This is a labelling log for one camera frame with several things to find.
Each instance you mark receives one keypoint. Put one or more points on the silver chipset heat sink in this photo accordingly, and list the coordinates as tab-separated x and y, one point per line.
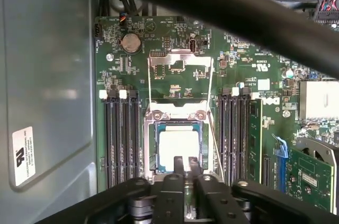
317	99

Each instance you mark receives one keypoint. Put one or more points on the round coin battery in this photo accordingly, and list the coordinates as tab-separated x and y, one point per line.
131	43

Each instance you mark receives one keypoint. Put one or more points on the blue expansion slot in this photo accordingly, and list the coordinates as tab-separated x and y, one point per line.
282	171

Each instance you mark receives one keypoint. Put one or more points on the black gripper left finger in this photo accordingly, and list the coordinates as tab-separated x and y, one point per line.
169	202

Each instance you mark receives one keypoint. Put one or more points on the thin metal locking lever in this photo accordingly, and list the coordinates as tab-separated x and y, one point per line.
217	144

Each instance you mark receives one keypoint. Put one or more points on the silver CPU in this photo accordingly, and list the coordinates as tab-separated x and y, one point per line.
180	142

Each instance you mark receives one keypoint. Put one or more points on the white label sticker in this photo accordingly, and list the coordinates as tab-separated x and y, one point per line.
23	155

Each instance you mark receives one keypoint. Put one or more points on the black graphics card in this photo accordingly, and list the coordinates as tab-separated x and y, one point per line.
310	181

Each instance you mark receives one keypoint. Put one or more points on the open PC case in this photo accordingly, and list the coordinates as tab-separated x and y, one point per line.
47	49

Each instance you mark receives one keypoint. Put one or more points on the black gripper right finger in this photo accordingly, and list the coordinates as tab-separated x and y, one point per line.
217	205

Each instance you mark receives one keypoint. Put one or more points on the black RAM slot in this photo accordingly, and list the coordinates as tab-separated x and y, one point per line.
233	142
109	142
127	142
242	142
118	142
223	142
135	142

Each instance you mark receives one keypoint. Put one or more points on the green motherboard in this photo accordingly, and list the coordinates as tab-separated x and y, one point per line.
238	75

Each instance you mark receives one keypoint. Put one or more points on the metal socket cover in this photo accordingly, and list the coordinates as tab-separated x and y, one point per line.
159	59

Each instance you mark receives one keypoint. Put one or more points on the black expansion slot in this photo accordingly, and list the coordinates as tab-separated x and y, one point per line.
267	171

